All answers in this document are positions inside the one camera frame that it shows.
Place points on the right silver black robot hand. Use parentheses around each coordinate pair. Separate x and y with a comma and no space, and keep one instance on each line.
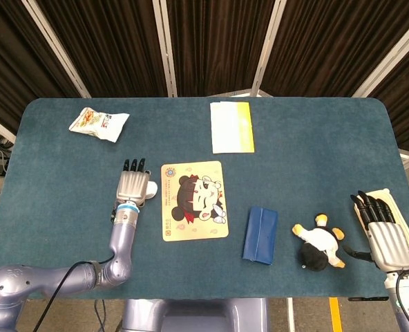
(389,245)

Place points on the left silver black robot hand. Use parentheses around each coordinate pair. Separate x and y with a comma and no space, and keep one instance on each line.
(132,186)

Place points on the white computer mouse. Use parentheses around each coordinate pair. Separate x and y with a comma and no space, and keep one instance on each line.
(152,189)

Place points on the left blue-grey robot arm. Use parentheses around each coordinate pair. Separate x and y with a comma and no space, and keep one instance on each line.
(121,238)

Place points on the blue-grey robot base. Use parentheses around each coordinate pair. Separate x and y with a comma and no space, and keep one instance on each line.
(197,314)

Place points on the cartoon girl mouse pad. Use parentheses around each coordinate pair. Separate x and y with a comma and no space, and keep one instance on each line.
(177,235)

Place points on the beige wooden tray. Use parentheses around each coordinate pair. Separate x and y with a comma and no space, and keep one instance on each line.
(407,230)

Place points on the black clamp bar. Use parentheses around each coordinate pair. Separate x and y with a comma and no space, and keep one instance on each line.
(368,298)

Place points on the blue felt table cloth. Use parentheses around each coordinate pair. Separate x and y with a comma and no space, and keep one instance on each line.
(69,207)

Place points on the black white plush toy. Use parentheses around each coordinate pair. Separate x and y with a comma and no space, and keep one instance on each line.
(320,242)

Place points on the white snack bag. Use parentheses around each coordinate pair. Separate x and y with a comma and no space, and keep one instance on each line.
(99,124)

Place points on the white yellow paper booklet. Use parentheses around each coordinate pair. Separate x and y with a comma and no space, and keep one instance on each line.
(228,128)

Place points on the blue folded pouch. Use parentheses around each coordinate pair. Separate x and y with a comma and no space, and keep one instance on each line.
(259,235)

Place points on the dark brown curtain panel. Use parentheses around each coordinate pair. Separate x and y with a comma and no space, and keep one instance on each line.
(114,45)
(408,103)
(11,52)
(335,41)
(218,45)

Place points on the white frame foot bar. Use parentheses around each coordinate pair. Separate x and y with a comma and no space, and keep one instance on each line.
(239,92)

